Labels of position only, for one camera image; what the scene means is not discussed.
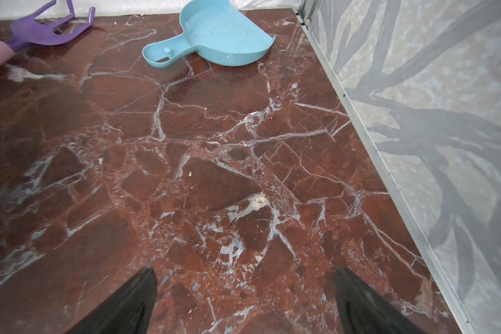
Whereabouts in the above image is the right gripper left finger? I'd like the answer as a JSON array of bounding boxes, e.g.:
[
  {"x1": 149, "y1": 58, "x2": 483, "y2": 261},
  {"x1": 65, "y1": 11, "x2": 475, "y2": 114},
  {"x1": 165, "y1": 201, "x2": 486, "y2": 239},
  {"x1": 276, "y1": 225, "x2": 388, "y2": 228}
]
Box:
[{"x1": 68, "y1": 267, "x2": 157, "y2": 334}]

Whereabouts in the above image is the purple garden fork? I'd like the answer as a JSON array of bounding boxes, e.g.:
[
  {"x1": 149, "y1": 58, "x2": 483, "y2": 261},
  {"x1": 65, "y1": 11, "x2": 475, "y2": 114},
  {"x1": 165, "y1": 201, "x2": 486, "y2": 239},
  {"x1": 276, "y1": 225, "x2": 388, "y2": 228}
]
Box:
[{"x1": 0, "y1": 0, "x2": 96, "y2": 67}]

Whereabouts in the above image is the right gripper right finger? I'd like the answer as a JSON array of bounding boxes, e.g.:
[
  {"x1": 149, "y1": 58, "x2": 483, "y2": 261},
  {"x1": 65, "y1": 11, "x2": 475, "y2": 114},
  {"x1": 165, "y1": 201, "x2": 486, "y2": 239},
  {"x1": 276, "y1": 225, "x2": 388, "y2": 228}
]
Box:
[{"x1": 333, "y1": 268, "x2": 424, "y2": 334}]

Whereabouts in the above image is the blue dustpan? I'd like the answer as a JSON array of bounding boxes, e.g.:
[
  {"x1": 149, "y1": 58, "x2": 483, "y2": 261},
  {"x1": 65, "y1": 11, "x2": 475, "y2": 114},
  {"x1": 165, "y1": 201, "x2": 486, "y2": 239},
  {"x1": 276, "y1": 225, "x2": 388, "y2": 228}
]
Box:
[{"x1": 142, "y1": 0, "x2": 275, "y2": 68}]

